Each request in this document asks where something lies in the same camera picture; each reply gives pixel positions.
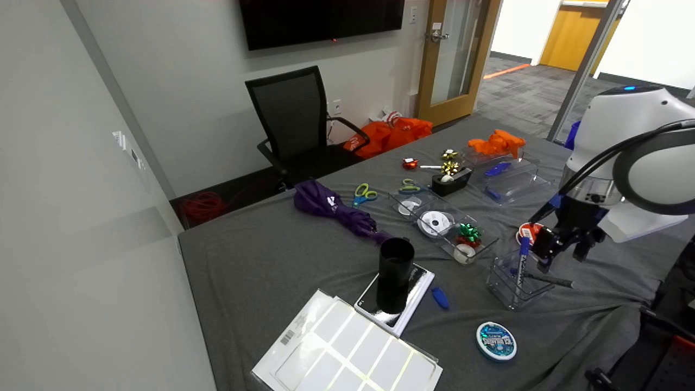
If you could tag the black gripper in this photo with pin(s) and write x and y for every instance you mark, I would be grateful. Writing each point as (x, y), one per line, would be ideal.
(578, 214)

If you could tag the grey marker blue cap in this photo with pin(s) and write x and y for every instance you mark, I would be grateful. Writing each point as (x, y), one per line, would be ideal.
(522, 252)

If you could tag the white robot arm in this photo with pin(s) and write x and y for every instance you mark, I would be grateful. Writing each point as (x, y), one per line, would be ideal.
(630, 121)

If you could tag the clear three compartment tray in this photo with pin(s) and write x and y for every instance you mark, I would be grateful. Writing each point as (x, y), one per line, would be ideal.
(487, 246)

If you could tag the orange ribbon spool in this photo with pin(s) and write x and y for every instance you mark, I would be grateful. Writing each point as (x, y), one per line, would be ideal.
(526, 230)

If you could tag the clear plastic box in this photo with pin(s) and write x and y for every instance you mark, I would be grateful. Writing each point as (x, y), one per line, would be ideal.
(517, 183)

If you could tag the red gift bow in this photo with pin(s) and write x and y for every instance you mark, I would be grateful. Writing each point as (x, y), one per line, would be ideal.
(475, 243)

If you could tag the green gift bow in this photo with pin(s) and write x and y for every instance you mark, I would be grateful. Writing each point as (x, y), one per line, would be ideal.
(467, 230)

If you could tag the clear tape roll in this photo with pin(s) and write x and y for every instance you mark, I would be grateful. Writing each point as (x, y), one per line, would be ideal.
(463, 252)

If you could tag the orange cloth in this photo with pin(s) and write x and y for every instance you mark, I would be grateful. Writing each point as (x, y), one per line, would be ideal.
(496, 144)

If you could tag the black rectangular box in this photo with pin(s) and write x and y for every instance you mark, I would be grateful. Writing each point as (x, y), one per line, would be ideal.
(452, 183)

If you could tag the white ribbon spool purple ribbon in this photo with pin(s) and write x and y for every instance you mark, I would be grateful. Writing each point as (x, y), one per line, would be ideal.
(436, 225)

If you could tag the gold gift bow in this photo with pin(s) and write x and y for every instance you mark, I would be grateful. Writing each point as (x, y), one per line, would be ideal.
(451, 164)

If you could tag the white flat box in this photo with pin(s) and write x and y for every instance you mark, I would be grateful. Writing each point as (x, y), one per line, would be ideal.
(415, 301)

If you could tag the small clear round case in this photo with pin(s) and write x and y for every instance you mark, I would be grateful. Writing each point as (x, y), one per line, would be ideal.
(408, 207)

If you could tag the black cylinder cup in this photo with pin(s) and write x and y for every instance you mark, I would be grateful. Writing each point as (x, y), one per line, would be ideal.
(396, 271)

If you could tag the small red white tool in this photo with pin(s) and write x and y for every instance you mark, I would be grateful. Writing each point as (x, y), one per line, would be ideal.
(414, 164)

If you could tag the blue green scissors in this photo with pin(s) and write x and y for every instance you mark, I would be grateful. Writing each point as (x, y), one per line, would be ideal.
(364, 194)

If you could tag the orange bag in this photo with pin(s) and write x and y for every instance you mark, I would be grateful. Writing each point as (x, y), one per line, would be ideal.
(387, 135)

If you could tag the wooden glass door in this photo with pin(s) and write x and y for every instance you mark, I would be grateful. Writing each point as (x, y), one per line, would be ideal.
(463, 56)

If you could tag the white label sheets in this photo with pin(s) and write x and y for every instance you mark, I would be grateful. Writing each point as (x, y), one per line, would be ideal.
(348, 349)

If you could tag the purple cloth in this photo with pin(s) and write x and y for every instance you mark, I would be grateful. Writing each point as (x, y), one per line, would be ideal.
(322, 200)

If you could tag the black mesh office chair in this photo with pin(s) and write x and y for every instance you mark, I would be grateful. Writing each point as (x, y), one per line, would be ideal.
(294, 115)

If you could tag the black wall television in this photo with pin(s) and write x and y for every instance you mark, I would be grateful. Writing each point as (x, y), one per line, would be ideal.
(322, 21)

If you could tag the white wall plate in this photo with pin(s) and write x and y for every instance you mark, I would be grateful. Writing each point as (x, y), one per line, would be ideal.
(123, 140)

